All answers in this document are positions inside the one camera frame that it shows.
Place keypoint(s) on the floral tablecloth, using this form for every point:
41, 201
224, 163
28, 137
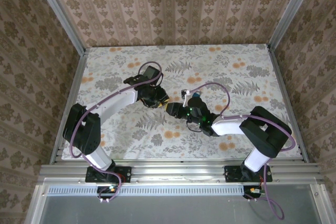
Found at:
183, 58

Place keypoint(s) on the grey metal panel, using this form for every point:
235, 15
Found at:
170, 211

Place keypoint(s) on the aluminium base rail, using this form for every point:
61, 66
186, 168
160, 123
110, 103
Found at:
178, 171

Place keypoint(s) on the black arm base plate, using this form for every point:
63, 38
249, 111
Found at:
126, 174
231, 174

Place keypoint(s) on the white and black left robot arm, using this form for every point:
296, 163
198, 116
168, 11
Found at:
115, 103

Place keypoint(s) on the aluminium frame post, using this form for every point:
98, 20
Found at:
60, 11
292, 11

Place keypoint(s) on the small black connector board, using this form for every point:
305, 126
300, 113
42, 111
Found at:
106, 190
252, 192

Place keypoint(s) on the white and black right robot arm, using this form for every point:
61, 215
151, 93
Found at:
228, 127

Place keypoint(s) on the aluminium table side rail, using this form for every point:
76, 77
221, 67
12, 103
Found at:
74, 82
282, 82

